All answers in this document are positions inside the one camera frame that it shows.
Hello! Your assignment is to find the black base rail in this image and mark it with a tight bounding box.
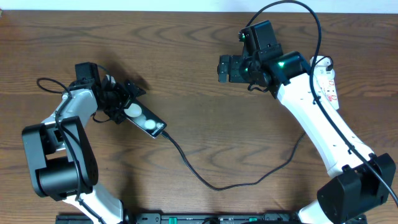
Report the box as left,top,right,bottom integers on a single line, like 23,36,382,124
54,212,300,224

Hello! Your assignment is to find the black charging cable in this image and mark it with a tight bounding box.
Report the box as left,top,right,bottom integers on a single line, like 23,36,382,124
160,55,335,192

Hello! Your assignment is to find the white power strip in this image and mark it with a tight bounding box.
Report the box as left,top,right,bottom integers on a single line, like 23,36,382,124
309,55,340,110

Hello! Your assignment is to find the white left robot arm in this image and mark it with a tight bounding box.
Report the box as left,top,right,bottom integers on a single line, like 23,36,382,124
22,62,145,223

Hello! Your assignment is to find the white charger adapter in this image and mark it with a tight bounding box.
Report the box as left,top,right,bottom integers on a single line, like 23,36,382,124
310,56,335,80

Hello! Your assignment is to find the black smartphone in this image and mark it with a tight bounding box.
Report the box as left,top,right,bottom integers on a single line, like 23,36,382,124
123,99,167,138

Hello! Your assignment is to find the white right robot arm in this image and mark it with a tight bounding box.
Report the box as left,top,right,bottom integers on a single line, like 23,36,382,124
218,21,396,223

